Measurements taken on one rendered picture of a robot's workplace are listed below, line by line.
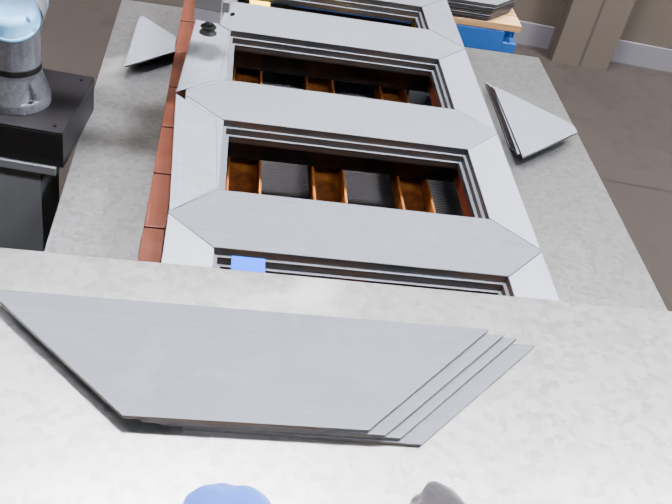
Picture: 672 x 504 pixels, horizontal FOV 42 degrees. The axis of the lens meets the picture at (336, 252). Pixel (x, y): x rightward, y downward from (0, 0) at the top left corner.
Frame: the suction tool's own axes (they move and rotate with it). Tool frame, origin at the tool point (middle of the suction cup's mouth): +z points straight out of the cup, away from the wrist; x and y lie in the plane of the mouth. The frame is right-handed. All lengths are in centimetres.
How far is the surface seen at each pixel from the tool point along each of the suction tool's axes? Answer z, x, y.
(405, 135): 5, -50, -22
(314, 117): 4.9, -29.1, -21.9
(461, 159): 7, -64, -24
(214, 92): 5.0, -5.5, -19.2
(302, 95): 5.0, -25.4, -12.8
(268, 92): 5.0, -17.4, -14.4
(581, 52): 83, -161, 231
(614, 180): 91, -161, 123
